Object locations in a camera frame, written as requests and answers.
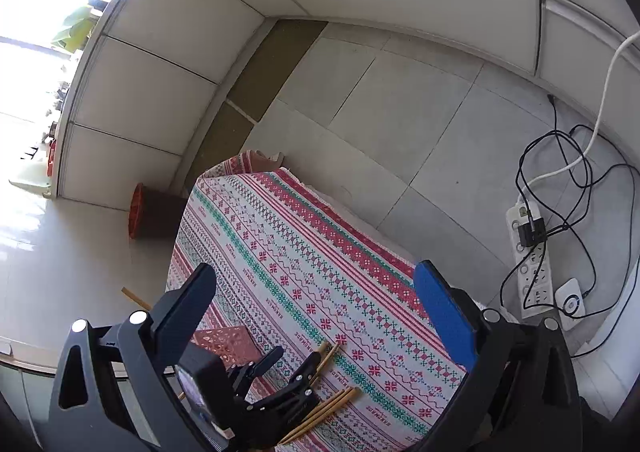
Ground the green potted plant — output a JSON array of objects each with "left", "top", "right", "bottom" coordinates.
[{"left": 50, "top": 5, "right": 99, "bottom": 52}]

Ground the pink plastic utensil basket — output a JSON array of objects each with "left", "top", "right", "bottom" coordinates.
[{"left": 191, "top": 325, "right": 261, "bottom": 383}]

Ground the thin wooden chopstick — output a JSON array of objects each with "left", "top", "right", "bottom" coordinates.
[
  {"left": 311, "top": 340, "right": 332, "bottom": 373},
  {"left": 306, "top": 344, "right": 342, "bottom": 390},
  {"left": 121, "top": 287, "right": 152, "bottom": 311}
]

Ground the bunch of wooden chopsticks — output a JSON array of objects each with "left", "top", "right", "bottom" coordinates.
[{"left": 277, "top": 386, "right": 362, "bottom": 447}]

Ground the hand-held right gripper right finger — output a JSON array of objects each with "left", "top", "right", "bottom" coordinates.
[{"left": 413, "top": 259, "right": 584, "bottom": 452}]

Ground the black cable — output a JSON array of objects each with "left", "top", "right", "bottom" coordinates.
[
  {"left": 499, "top": 159, "right": 637, "bottom": 315},
  {"left": 515, "top": 93, "right": 608, "bottom": 213}
]

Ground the white power cable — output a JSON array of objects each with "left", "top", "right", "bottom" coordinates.
[{"left": 517, "top": 30, "right": 640, "bottom": 205}]

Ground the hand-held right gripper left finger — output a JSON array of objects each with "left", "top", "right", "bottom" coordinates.
[{"left": 47, "top": 261, "right": 217, "bottom": 452}]

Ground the white power strip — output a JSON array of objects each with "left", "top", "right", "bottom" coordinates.
[{"left": 506, "top": 199, "right": 554, "bottom": 319}]

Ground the white square hub device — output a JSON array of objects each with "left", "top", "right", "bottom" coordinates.
[{"left": 554, "top": 278, "right": 587, "bottom": 331}]

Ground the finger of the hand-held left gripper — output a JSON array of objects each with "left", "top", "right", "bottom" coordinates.
[
  {"left": 245, "top": 352, "right": 322, "bottom": 450},
  {"left": 227, "top": 346, "right": 285, "bottom": 390}
]

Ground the black charger plug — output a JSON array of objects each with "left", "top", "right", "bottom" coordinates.
[{"left": 517, "top": 219, "right": 549, "bottom": 249}]

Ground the patterned red green tablecloth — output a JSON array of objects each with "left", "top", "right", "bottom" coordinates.
[{"left": 166, "top": 149, "right": 481, "bottom": 452}]

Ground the brown trash bin red rim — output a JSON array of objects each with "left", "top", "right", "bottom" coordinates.
[{"left": 127, "top": 182, "right": 190, "bottom": 240}]

